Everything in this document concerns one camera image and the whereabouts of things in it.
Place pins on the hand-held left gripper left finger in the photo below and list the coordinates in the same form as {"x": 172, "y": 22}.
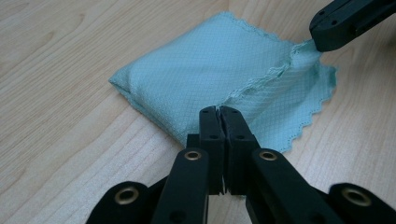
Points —
{"x": 214, "y": 161}

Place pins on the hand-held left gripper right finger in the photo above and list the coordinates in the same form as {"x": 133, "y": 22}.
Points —
{"x": 238, "y": 168}

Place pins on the light blue checked cloth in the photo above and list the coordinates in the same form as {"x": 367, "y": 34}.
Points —
{"x": 202, "y": 68}

